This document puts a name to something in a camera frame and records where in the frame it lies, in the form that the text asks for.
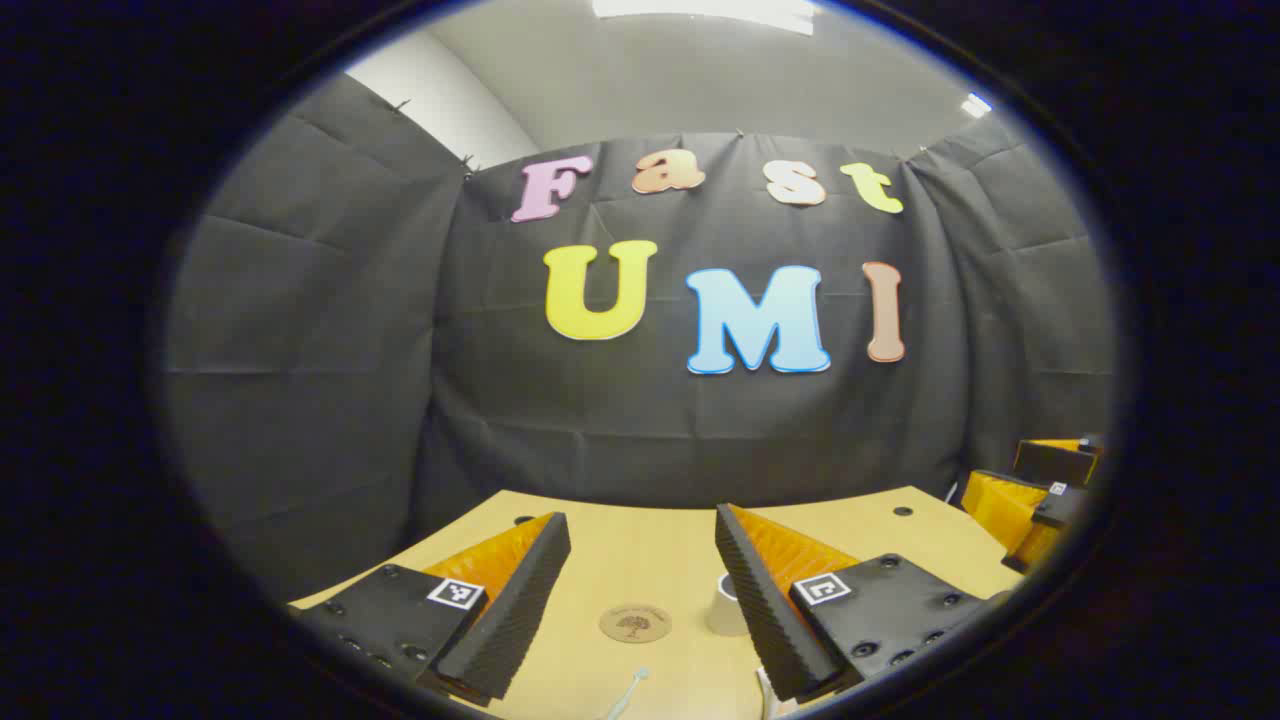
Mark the pale green toothbrush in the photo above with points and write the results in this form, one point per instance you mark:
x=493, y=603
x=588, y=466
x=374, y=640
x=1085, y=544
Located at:
x=633, y=682

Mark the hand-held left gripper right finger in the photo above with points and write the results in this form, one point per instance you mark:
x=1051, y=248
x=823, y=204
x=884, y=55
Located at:
x=765, y=610

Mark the large ceiling light panel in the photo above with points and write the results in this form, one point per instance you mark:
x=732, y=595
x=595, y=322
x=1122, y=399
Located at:
x=700, y=10

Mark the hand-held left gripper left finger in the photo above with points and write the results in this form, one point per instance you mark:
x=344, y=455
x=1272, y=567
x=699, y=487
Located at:
x=520, y=610

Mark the small ceiling light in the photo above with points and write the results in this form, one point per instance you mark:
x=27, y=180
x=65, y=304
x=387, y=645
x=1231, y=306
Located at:
x=976, y=104

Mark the light wooden desktop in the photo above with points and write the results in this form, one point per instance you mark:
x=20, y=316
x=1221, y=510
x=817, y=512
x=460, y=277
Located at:
x=650, y=560

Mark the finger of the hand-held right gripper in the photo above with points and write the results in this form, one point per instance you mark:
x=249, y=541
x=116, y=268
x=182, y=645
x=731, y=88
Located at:
x=1000, y=505
x=1050, y=462

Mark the round wooden coaster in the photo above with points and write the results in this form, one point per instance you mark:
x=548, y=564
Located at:
x=635, y=623

